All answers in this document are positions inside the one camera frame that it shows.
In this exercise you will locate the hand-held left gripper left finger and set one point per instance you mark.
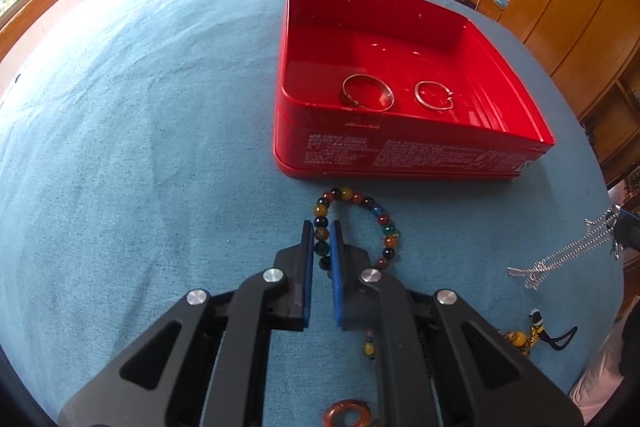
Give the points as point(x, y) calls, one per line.
point(308, 279)

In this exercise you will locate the blue blanket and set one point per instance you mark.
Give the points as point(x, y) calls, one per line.
point(150, 132)

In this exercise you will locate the yellow bead strand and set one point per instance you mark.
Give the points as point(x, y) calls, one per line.
point(369, 348)

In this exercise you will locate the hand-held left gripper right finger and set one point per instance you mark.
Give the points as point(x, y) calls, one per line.
point(337, 279)

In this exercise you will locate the red tin box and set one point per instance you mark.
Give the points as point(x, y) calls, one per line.
point(400, 52)

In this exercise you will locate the pink cloth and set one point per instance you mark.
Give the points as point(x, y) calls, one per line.
point(597, 377)

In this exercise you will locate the large silver bangle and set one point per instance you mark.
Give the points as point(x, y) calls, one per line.
point(386, 100)

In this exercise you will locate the small silver bangle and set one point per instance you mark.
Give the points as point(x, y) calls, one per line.
point(417, 97)

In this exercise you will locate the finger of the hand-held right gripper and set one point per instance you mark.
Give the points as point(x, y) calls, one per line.
point(630, 232)

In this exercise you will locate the bee pendant charm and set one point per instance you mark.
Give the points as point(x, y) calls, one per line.
point(537, 322)

